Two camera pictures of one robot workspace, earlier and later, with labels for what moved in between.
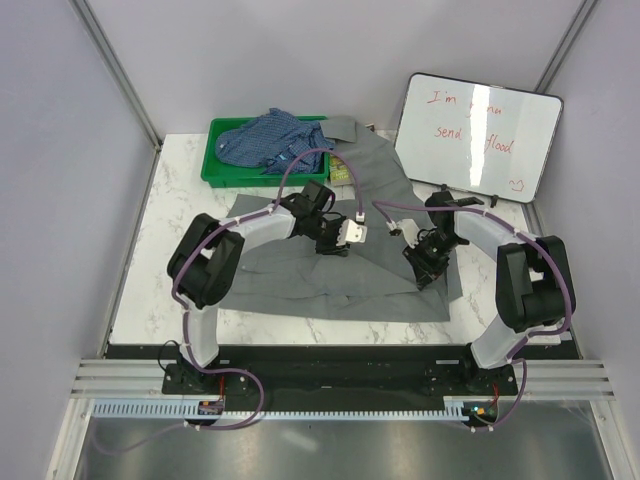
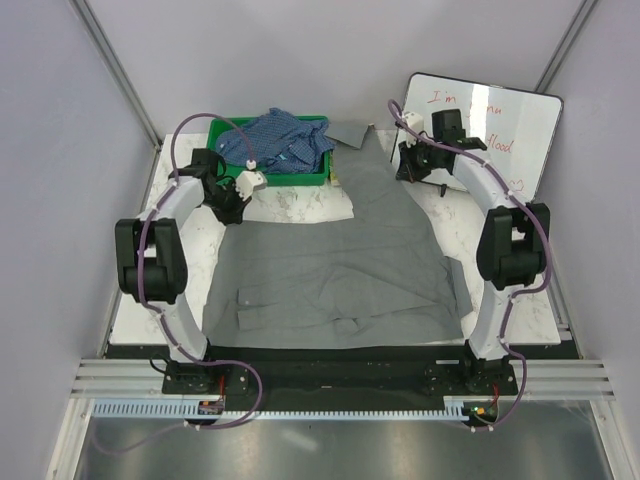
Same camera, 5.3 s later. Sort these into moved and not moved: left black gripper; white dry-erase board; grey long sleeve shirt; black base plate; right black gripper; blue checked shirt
Moved: grey long sleeve shirt; right black gripper; left black gripper
Not moved: white dry-erase board; black base plate; blue checked shirt
